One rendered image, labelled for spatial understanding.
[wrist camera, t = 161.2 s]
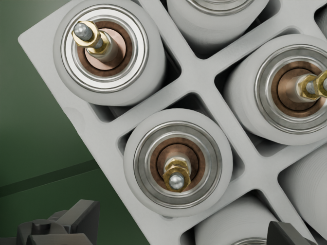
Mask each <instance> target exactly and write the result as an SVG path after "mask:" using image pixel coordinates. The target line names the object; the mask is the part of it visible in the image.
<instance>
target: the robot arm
mask: <svg viewBox="0 0 327 245"><path fill-rule="evenodd" d="M99 215H100V202H99V201H92V200H83V199H81V200H79V201H78V202H77V203H76V204H75V205H74V206H73V207H72V208H70V209H69V210H62V211H59V212H55V213H54V214H53V215H52V216H50V217H49V218H48V219H47V220H46V219H36V220H33V221H30V222H25V223H22V224H20V225H18V230H17V236H16V237H10V238H0V245H97V235H98V225H99ZM266 245H317V244H316V243H315V242H313V241H311V240H309V239H307V238H304V237H303V236H302V235H301V234H300V233H299V232H298V231H297V230H296V229H295V227H294V226H293V225H292V224H291V223H284V222H276V221H270V223H269V226H268V233H267V241H266Z"/></svg>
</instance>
